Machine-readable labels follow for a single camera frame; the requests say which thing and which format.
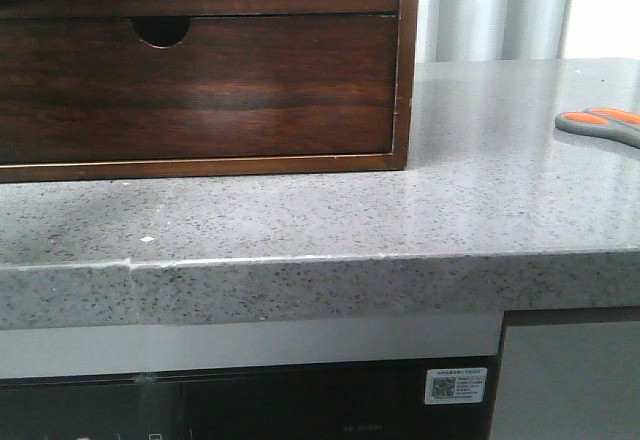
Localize grey orange scissors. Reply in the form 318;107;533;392
555;108;639;148

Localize dark wooden drawer cabinet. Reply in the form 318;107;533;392
1;0;418;183

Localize white curtain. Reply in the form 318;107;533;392
416;0;639;62

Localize black built-in appliance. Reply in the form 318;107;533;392
1;313;503;439

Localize white QR code sticker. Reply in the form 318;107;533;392
424;367;488;405

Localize grey cabinet door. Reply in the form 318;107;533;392
490;307;639;439

